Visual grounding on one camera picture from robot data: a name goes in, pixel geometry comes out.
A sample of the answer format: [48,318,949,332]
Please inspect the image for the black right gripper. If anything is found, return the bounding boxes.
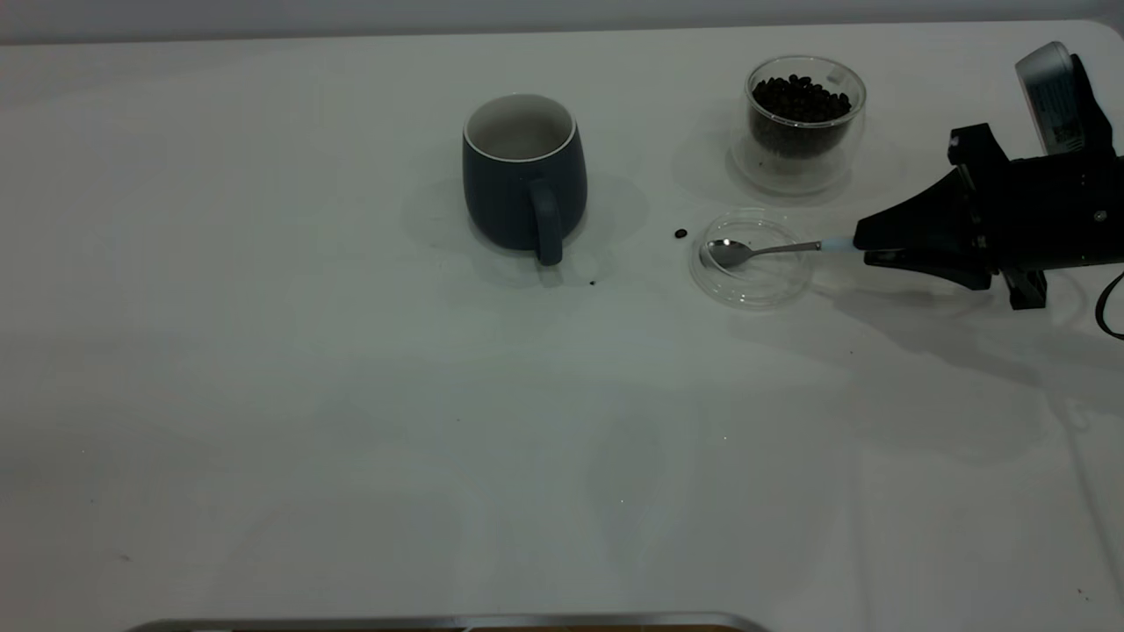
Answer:
[854,123,1124,310]

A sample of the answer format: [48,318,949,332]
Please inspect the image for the spoon with pale blue handle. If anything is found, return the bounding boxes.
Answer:
[707,237,857,269]

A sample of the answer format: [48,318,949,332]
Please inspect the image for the dark blue-grey ceramic mug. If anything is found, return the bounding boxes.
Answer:
[462,94,588,267]

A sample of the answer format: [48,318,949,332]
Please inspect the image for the double-walled glass cup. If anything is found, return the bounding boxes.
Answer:
[731,54,868,196]

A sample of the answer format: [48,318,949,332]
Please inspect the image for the coffee beans heap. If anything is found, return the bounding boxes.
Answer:
[753,75,853,159]

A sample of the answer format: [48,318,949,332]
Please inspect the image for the clear glass saucer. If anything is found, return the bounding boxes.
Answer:
[689,211,813,310]

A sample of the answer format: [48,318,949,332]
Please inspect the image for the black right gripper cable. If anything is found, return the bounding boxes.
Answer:
[1095,270,1124,341]

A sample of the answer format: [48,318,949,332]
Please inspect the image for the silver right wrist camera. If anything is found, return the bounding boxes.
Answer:
[1016,41,1116,159]

